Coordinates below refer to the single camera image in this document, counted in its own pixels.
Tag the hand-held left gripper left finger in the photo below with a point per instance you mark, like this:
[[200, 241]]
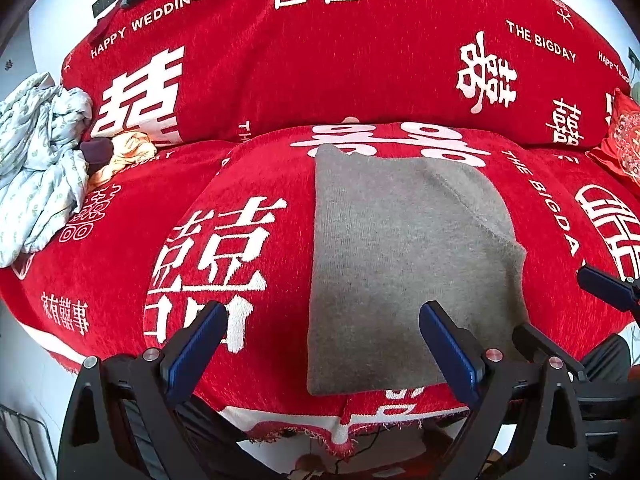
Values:
[[195, 355]]

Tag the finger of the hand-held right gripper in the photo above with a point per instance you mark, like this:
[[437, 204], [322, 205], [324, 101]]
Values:
[[607, 287], [542, 347]]

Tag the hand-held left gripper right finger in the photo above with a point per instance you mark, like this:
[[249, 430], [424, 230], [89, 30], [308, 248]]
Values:
[[450, 355]]

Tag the grey knit sweater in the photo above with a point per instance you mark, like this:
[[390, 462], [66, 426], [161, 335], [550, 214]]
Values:
[[390, 260]]

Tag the red embroidered cushion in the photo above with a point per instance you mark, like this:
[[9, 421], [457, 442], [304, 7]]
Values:
[[622, 135]]

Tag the orange cloth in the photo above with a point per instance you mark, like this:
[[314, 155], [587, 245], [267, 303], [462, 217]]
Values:
[[130, 150]]

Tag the dark maroon cloth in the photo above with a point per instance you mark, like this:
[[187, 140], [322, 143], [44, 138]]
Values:
[[97, 150]]

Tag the pale floral quilt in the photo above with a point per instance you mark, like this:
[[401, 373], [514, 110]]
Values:
[[35, 160]]

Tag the red printed sofa cover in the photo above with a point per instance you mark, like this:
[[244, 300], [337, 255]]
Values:
[[325, 70]]

